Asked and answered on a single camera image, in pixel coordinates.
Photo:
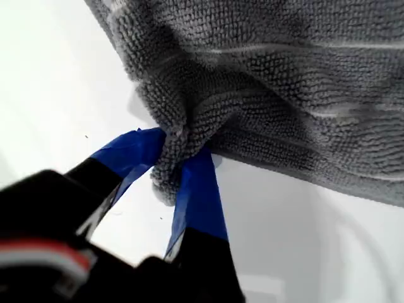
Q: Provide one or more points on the grey striped microfibre towel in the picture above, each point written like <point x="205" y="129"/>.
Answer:
<point x="252" y="79"/>

